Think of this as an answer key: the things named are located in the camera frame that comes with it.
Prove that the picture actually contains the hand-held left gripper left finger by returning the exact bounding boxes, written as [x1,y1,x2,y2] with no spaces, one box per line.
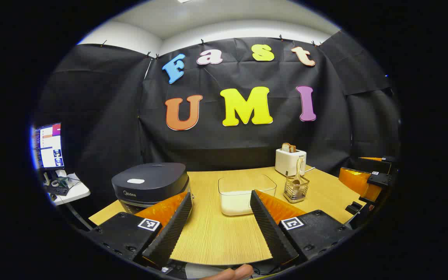
[86,190,193,269]

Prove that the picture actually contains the white side table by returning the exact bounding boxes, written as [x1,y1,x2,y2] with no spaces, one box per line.
[45,173,91,206]

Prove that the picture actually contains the clear plastic rice container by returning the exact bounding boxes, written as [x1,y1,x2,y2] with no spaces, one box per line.
[218,174,277,217]

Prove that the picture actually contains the black rice cooker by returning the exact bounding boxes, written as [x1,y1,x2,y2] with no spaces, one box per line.
[111,163,193,214]

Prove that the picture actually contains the black keyboard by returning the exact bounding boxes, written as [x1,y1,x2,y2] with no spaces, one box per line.
[45,185,70,196]

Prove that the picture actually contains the metal wire chopstick holder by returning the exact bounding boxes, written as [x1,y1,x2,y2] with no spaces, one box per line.
[283,175,310,204]

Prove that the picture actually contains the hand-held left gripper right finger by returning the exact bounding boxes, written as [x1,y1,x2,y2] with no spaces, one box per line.
[250,189,355,267]

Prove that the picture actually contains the computer monitor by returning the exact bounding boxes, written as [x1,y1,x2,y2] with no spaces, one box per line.
[33,123,65,172]

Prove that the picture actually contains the white toaster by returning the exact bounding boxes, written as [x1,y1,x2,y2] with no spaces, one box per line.
[275,148,307,177]

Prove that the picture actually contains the wooden spoon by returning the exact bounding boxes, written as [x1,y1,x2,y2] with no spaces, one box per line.
[292,157,305,185]

